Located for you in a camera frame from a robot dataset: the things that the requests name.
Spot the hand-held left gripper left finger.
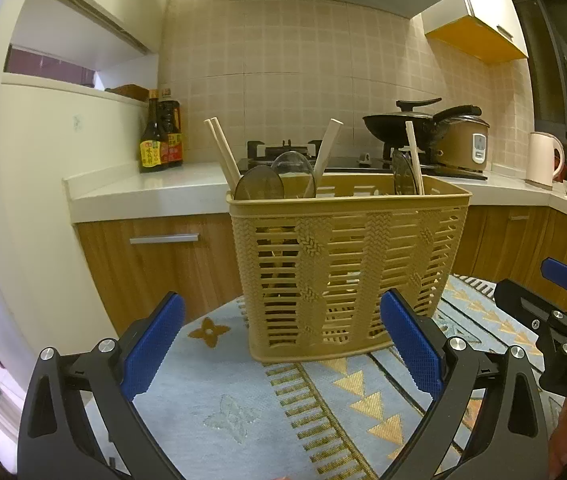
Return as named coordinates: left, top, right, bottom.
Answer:
left=17, top=290, right=187, bottom=480

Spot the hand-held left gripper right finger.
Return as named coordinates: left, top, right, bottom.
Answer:
left=376, top=287, right=549, bottom=480

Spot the tan plastic utensil basket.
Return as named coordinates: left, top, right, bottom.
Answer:
left=227, top=174, right=473, bottom=363

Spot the smoky grey plastic spoon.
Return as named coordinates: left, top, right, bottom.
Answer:
left=235, top=165, right=285, bottom=200
left=391, top=150, right=419, bottom=196

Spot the cream chopstick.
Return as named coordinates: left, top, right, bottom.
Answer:
left=405, top=121, right=425, bottom=196
left=305, top=119, right=343, bottom=198
left=210, top=117, right=242, bottom=183

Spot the pair of cream chopsticks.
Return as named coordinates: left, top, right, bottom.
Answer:
left=205, top=119, right=237, bottom=195

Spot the clear plastic spoon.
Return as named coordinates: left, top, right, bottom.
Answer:
left=270, top=151, right=314, bottom=198

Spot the person's right forearm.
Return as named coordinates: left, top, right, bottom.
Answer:
left=547, top=397, right=567, bottom=480

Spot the wooden kitchen base cabinet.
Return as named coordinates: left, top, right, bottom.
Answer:
left=74, top=204, right=567, bottom=331

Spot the blue patterned table cloth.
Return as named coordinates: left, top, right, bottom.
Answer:
left=128, top=275, right=567, bottom=480

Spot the white electric kettle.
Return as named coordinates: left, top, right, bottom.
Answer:
left=526, top=131, right=565, bottom=191

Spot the white kitchen countertop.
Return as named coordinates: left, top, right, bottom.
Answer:
left=64, top=160, right=567, bottom=226

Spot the gold rice cooker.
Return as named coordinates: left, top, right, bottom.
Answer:
left=431, top=115, right=490, bottom=173

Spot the yellow label soy sauce bottle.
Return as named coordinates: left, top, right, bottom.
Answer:
left=138, top=89, right=163, bottom=173

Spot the dark kitchen window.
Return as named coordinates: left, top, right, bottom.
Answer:
left=511, top=0, right=567, bottom=146

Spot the black wok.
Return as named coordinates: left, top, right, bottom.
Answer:
left=362, top=105, right=483, bottom=148

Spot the red label sauce bottle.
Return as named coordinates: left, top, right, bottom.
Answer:
left=158, top=88, right=184, bottom=168

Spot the black gas stove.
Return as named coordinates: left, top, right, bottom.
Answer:
left=236, top=139, right=489, bottom=181

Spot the long silver drawer handle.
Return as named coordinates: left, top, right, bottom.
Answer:
left=130, top=233, right=200, bottom=246

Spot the yellow wall cabinet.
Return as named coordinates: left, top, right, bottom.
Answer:
left=421, top=0, right=529, bottom=65

